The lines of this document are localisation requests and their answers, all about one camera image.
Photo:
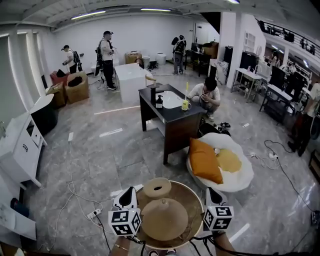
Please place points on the round wooden side table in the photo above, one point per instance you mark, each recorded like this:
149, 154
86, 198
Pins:
190, 200

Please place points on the chrome faucet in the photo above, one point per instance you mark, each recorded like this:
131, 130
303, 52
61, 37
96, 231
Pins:
2, 128

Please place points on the black mezzanine railing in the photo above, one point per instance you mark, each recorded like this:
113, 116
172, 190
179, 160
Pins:
287, 35

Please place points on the small round metal object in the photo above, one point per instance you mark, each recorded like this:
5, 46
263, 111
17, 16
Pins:
216, 150

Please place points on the bottle with wooden cap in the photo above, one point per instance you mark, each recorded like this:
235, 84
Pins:
162, 220

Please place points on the white framed wall picture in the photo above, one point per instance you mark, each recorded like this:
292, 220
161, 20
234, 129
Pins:
250, 41

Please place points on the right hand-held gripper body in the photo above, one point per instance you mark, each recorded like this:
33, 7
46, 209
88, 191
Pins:
220, 217

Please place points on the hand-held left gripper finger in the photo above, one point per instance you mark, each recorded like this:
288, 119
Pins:
118, 200
135, 202

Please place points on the white rectangular block table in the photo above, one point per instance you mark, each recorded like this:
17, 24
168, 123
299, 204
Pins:
132, 82

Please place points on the red armchair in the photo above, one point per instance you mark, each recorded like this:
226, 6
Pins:
58, 77

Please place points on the white round bucket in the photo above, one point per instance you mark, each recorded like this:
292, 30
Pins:
161, 59

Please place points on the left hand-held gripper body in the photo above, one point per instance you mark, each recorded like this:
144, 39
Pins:
120, 220

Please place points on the black soap bottle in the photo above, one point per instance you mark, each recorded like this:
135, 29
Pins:
159, 102

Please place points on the black faucet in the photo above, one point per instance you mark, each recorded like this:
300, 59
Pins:
153, 92

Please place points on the wide grey window blind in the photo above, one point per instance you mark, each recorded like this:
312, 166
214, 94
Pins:
7, 82

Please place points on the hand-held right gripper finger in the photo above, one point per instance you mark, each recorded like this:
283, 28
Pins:
222, 200
207, 200

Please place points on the person's left forearm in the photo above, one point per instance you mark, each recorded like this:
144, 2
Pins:
121, 252

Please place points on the narrow grey window blind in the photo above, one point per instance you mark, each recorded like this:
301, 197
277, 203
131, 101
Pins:
23, 60

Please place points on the dark brown desk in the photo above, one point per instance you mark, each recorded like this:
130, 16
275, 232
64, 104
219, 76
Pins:
180, 130

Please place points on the black-framed white-top table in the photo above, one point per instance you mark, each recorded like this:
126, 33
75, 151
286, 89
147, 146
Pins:
277, 92

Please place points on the yellow mug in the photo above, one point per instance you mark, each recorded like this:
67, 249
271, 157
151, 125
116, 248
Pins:
185, 105

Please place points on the person's right forearm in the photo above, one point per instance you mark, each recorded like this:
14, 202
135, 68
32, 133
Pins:
223, 243

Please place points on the white egg-shaped floor cushion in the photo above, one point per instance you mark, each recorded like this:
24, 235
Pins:
240, 180

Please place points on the orange cushion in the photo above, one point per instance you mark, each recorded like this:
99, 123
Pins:
205, 162

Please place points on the dark green round armchair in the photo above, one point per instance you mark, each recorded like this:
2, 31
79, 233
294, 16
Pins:
45, 117

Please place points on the long ceiling light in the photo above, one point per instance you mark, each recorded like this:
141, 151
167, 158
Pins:
155, 10
87, 15
232, 1

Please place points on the white sink cabinet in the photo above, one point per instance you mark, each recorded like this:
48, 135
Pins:
17, 152

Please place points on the brown cardboard box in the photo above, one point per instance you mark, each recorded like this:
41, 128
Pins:
77, 90
211, 50
56, 95
133, 58

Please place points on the white sink basin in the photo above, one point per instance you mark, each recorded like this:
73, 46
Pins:
170, 100

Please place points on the white metal table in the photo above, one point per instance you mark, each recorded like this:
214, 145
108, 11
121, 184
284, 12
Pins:
246, 73

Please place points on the yellow toothbrush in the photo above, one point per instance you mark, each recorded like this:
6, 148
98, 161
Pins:
186, 90

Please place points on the white power strip with plugs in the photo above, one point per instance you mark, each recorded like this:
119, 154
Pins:
94, 214

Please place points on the teal waste bin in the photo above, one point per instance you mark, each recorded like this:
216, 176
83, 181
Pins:
20, 207

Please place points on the black desk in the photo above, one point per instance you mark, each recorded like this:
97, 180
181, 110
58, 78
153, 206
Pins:
197, 60

